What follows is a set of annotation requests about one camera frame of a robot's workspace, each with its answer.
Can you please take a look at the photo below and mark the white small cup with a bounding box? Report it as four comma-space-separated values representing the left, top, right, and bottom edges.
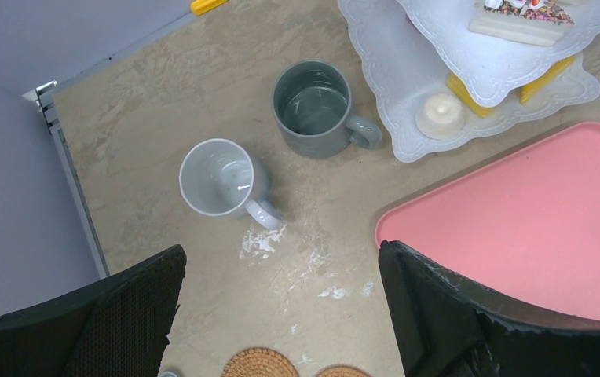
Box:
178, 138, 283, 230

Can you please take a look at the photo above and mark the yellow triangular sprinkle cake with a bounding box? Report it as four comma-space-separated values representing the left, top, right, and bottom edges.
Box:
519, 55, 576, 104

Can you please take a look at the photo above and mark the pink serving tray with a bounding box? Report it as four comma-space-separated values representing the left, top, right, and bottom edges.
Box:
375, 122, 600, 320

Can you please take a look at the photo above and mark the yellow handled screwdriver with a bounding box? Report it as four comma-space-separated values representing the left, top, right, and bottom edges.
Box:
189, 0, 228, 16

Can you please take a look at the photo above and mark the white three-tier cake stand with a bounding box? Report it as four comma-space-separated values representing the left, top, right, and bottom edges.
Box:
338, 0, 600, 163

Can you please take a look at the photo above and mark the round waffle coaster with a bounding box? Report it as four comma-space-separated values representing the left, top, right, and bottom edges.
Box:
315, 365, 370, 377
221, 347, 299, 377

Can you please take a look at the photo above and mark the grey mug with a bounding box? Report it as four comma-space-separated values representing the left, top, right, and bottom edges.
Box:
272, 60, 382, 159

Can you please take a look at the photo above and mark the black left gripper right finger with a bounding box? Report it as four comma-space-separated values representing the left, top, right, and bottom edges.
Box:
378, 241, 600, 376

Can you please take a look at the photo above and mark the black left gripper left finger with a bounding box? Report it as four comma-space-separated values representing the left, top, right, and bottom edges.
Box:
0, 245, 187, 376

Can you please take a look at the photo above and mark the yellow rectangular cake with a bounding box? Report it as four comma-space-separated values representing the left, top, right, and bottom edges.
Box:
446, 73, 494, 118

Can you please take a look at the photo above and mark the white triangular fruit cake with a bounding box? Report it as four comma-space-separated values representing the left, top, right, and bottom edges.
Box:
468, 1, 574, 46

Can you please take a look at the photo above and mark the white round cake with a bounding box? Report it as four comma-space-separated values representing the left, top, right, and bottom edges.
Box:
415, 93, 466, 140

